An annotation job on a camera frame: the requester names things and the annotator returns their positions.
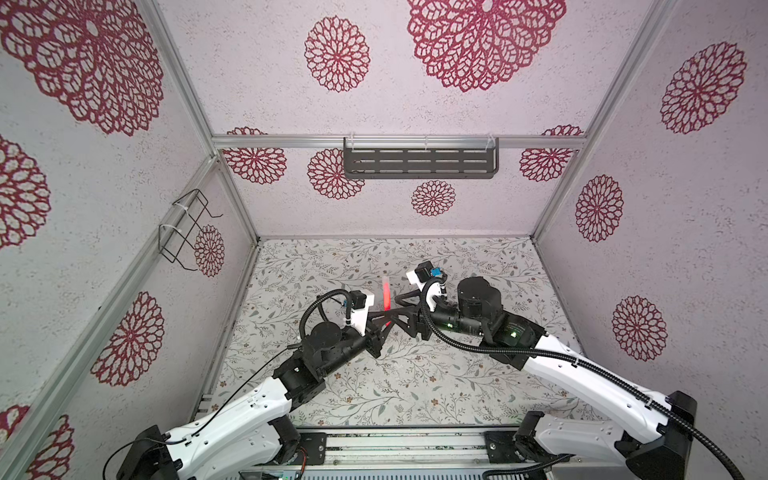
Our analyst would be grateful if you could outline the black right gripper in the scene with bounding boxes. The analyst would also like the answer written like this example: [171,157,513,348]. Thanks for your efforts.
[386,288,489,343]

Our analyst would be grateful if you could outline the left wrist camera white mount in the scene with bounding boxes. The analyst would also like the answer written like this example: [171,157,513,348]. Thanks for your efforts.
[347,289,375,336]

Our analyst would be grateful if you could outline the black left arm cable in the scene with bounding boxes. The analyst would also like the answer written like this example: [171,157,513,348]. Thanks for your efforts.
[101,289,355,480]

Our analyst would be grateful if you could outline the black wire wall rack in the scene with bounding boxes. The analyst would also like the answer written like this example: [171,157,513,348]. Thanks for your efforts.
[157,189,225,278]

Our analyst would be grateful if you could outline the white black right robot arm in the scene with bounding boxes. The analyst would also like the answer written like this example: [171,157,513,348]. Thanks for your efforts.
[406,267,697,479]

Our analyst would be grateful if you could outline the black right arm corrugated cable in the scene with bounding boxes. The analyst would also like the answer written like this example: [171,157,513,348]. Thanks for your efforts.
[419,278,745,480]

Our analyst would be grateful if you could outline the dark grey wall shelf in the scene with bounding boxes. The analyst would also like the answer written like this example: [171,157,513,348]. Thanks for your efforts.
[342,138,499,180]

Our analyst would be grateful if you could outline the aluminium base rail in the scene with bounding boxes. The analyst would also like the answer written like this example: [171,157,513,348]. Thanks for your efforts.
[239,425,601,480]

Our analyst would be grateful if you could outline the pink highlighter pen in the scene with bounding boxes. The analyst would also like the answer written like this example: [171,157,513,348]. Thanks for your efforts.
[382,284,391,312]

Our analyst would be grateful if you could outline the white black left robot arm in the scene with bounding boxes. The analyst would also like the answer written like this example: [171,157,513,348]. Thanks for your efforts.
[116,308,419,479]

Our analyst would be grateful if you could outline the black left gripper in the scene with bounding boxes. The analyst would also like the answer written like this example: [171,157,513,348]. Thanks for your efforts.
[320,311,396,379]

